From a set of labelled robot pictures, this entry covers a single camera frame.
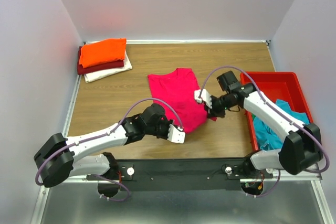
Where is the pink t shirt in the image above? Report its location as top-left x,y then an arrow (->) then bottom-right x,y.
148,68 -> 207,133

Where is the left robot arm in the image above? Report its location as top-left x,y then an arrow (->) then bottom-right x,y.
34,103 -> 181,188

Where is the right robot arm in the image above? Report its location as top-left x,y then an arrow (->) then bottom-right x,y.
194,71 -> 327,175

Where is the red plastic bin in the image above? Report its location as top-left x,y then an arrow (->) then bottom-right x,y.
239,71 -> 324,154

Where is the teal t shirt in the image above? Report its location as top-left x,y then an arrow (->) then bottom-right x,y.
253,99 -> 310,151

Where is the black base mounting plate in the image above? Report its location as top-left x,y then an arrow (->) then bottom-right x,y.
102,157 -> 273,192

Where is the white folded t shirt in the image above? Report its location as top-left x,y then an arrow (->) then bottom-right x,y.
83,52 -> 133,83

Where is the orange folded t shirt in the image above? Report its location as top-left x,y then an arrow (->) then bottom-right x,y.
79,38 -> 127,68

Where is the dark red folded t shirt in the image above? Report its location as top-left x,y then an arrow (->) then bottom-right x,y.
77,47 -> 124,75

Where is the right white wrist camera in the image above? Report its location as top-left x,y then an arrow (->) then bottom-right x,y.
194,89 -> 212,109

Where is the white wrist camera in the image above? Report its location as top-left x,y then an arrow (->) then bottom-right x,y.
194,89 -> 212,109
167,124 -> 185,144

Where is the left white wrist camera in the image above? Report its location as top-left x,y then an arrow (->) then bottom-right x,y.
167,124 -> 185,144

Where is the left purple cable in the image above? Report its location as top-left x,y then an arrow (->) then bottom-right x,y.
35,98 -> 184,186

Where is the aluminium frame rail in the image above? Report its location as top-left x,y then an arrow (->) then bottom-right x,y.
41,160 -> 322,184

